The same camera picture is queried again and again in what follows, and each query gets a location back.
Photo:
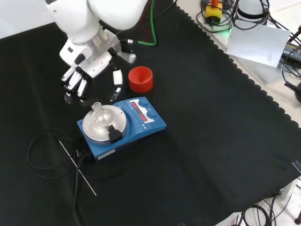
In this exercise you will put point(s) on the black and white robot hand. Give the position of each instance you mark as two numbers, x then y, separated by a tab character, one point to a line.
87	63

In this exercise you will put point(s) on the clear round-bottom glass flask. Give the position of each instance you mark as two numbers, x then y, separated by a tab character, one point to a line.
100	114

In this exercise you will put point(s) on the blue-base heater with steel plate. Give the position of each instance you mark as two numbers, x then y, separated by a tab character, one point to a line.
131	127

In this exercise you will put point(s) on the thin steel probe rod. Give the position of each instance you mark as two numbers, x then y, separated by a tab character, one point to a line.
77	168

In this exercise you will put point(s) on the black bench cloth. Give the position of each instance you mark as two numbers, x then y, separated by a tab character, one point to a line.
188	141

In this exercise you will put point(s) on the yellow stop button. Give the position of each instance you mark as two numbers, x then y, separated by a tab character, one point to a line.
213	11

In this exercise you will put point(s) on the pale paper board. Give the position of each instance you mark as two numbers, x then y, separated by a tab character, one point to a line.
257	44

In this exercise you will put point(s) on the yellow and black device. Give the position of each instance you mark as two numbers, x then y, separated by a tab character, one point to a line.
291	50

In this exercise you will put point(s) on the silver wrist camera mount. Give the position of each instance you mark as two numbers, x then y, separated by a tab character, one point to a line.
128	57

